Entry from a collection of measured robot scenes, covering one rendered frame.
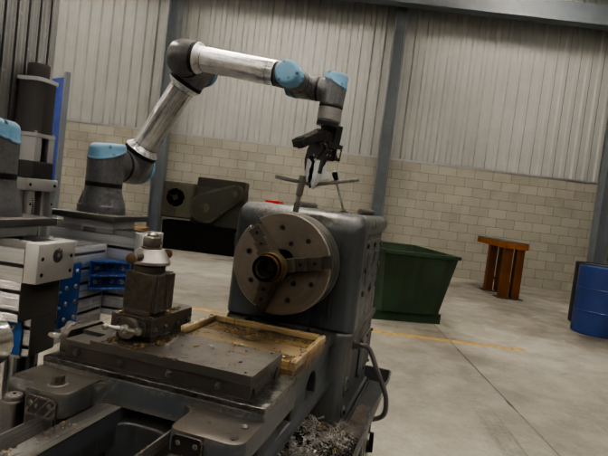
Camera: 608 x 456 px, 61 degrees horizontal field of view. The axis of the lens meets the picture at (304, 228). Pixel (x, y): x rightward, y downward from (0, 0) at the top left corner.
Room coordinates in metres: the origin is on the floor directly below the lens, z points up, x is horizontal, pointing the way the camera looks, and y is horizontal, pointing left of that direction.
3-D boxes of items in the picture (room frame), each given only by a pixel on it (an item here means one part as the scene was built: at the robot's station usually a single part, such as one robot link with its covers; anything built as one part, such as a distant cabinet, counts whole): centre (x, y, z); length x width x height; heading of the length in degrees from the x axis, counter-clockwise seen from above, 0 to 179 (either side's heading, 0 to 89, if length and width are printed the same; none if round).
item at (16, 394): (0.89, 0.47, 0.84); 0.04 x 0.04 x 0.10; 74
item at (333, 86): (1.65, -0.04, 1.63); 0.09 x 0.08 x 0.11; 74
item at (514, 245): (9.83, -3.74, 0.50); 1.61 x 0.44 x 1.00; 179
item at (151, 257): (1.03, 0.30, 1.13); 0.08 x 0.08 x 0.03
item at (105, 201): (1.71, 0.67, 1.21); 0.15 x 0.15 x 0.10
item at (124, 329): (1.06, 0.29, 0.99); 0.20 x 0.10 x 0.05; 164
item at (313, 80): (1.66, 0.06, 1.64); 0.11 x 0.11 x 0.08; 74
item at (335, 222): (2.02, -0.05, 1.06); 0.59 x 0.48 x 0.39; 164
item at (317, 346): (1.38, 0.11, 0.89); 0.36 x 0.30 x 0.04; 74
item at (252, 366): (1.01, 0.24, 0.95); 0.43 x 0.17 x 0.05; 74
